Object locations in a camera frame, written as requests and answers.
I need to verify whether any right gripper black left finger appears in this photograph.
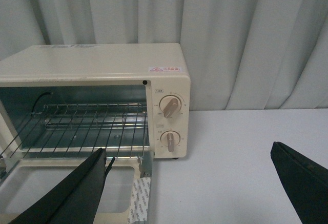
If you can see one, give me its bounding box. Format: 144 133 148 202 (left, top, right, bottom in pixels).
11 148 107 223

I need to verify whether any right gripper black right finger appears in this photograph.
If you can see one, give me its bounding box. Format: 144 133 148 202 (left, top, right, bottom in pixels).
270 141 327 223

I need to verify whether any cream oven door with window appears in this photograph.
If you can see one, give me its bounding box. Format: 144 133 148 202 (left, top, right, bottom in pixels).
1 149 153 223

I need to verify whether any cream Toshiba toaster oven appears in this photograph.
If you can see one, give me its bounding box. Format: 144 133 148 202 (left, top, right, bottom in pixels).
1 43 191 158

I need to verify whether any white printed tape strip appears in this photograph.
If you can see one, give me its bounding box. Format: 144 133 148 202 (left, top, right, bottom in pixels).
127 177 151 223

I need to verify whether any beige lower timer knob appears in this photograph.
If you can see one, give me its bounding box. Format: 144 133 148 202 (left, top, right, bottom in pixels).
160 131 180 152

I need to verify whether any beige upper temperature knob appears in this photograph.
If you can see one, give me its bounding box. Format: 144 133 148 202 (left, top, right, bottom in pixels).
159 95 181 118

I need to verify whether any grey-white curtain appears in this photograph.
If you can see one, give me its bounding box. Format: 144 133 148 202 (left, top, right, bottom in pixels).
1 0 327 110

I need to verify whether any metal wire oven rack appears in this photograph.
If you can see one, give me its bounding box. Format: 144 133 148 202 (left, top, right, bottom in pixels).
1 103 150 160

